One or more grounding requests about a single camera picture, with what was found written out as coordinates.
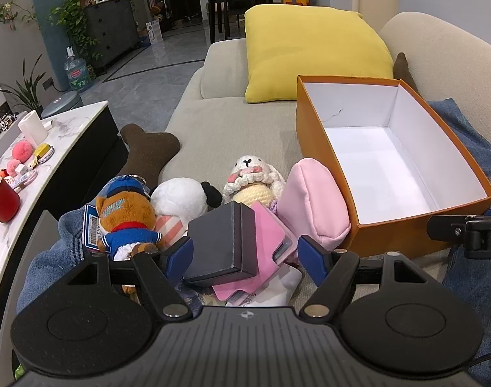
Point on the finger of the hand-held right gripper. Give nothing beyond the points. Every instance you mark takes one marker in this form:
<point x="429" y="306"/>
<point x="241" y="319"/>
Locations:
<point x="445" y="229"/>

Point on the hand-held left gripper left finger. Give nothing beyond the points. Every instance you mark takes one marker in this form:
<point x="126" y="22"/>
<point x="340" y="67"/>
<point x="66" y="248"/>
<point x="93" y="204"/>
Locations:
<point x="181" y="256"/>

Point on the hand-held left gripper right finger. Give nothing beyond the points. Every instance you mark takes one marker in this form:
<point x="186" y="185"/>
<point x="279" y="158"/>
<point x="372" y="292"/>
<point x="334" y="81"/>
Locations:
<point x="313" y="260"/>

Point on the dark grey small box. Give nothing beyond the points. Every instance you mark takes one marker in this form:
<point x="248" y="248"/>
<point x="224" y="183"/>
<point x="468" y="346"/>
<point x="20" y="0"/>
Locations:
<point x="219" y="242"/>

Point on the pink card holder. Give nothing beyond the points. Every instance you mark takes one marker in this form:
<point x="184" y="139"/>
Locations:
<point x="265" y="225"/>

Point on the pink fabric pouch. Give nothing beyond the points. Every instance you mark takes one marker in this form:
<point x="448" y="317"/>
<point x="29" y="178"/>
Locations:
<point x="310" y="197"/>

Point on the orange cardboard box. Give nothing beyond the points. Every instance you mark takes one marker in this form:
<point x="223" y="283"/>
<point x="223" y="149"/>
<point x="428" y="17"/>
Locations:
<point x="322" y="177"/>

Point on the white panda plush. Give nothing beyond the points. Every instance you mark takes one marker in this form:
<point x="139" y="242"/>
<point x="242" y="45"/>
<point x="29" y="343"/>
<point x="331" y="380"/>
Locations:
<point x="176" y="197"/>

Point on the brown bear plush sailor outfit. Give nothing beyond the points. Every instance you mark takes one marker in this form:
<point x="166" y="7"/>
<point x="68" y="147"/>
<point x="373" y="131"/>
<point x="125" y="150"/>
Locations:
<point x="124" y="213"/>

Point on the crocheted sheep toy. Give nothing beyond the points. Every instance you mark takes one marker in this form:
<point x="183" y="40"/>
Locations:
<point x="249" y="181"/>

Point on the brown bone-shaped pillow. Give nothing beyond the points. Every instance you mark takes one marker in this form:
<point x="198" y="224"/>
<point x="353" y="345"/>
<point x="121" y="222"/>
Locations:
<point x="148" y="149"/>

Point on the beige sofa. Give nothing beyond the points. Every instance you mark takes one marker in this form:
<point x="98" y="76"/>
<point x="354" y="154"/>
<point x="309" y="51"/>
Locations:
<point x="229" y="129"/>

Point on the white marble coffee table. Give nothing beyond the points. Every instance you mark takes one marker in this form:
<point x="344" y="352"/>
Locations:
<point x="67" y="137"/>

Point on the pink small toys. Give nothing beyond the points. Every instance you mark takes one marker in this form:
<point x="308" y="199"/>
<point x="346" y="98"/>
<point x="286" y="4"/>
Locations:
<point x="19" y="173"/>

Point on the red mug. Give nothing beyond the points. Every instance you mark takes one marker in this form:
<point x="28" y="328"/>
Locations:
<point x="1" y="199"/>

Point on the pink plush ball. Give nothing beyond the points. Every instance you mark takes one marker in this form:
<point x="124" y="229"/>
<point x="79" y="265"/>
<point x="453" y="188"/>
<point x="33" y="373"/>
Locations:
<point x="23" y="150"/>

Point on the grey round stool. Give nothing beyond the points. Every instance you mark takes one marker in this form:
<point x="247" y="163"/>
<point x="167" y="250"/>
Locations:
<point x="61" y="103"/>

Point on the white paper roll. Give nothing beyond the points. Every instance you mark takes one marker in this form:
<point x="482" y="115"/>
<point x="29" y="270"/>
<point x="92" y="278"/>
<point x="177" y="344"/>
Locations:
<point x="31" y="127"/>

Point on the green bag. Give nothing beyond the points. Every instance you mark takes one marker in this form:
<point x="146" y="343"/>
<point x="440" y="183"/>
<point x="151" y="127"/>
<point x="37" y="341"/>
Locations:
<point x="18" y="371"/>

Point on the blue water jug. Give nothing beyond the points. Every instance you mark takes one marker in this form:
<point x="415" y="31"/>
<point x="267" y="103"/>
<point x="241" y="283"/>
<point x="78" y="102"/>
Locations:
<point x="79" y="72"/>

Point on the yellow pillow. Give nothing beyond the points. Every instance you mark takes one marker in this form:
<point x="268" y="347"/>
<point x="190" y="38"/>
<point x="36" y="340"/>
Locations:
<point x="310" y="48"/>

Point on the white paper bag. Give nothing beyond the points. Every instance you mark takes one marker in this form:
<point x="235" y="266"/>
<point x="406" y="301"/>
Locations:
<point x="154" y="32"/>

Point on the potted green plant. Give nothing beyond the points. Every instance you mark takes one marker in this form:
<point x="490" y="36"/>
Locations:
<point x="27" y="88"/>

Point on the dark grey cabinet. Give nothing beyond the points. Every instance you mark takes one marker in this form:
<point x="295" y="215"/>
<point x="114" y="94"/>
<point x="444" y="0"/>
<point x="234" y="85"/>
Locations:
<point x="110" y="32"/>

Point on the green ivy plant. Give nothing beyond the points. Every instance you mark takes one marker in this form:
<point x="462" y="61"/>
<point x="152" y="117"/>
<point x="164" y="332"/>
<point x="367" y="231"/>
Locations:
<point x="74" y="16"/>

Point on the hanging green plant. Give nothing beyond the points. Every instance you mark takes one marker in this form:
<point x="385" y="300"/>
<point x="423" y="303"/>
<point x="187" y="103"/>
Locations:
<point x="7" y="14"/>

